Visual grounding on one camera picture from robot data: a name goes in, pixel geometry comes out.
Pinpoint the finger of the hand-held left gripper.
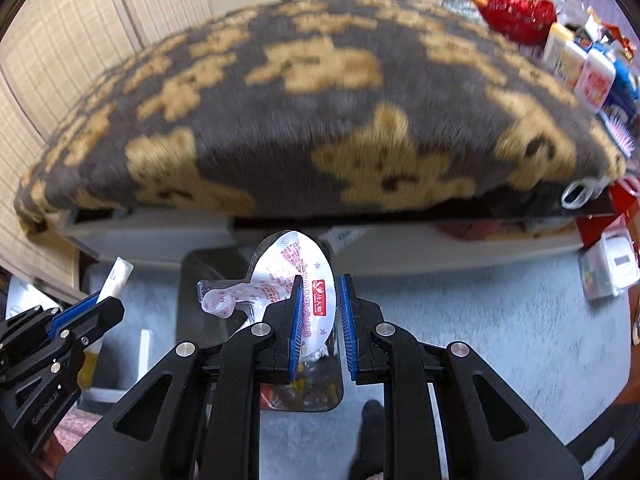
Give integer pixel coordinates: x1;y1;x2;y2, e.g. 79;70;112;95
46;291;102;337
54;299;127;352

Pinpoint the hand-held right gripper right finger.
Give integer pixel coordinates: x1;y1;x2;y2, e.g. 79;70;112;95
336;273;585;480

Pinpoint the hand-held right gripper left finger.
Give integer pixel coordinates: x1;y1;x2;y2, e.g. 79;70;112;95
57;274;308;480

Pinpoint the white wrapper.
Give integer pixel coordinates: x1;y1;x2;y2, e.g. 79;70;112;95
77;257;135;391

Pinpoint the printed white cup lid film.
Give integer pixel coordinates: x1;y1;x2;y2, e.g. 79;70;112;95
197;230;337;376

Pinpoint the pink cloth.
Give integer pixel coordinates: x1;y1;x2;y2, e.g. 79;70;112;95
52;407;106;453

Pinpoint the beige low table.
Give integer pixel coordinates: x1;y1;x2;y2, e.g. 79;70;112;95
55;206;587;267

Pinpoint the light grey fluffy rug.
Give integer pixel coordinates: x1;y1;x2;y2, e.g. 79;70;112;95
82;255;637;480

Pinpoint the brown bear print blanket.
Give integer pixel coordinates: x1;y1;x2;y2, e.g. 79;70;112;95
14;0;628;233

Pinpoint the woven folding screen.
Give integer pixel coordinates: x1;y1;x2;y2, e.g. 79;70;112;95
0;0;213;307

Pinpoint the white plastic bag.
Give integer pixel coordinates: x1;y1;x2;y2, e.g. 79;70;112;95
560;177;609;210

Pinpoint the white grey box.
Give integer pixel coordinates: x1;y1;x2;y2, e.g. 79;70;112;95
578;232;640;302

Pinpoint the red box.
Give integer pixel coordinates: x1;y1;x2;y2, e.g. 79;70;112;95
575;180;633;247

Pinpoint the pink hairbrush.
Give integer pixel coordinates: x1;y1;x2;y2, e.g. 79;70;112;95
606;114;639;159

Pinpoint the grey patterned cloth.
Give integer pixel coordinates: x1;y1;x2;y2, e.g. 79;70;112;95
442;0;492;27

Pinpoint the wet wipes pack orange print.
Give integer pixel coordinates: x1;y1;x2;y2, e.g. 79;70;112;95
555;40;589;87

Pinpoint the wet wipes pack pink print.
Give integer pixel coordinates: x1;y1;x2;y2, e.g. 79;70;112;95
574;48;617;114

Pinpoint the wet wipes pack yellow lid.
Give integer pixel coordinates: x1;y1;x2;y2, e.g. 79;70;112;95
542;22;574;69

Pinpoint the shiny red bag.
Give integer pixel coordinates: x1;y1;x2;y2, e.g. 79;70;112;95
482;0;557;46

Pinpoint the blue wipes pack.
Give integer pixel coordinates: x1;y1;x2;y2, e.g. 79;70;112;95
601;57;635;122

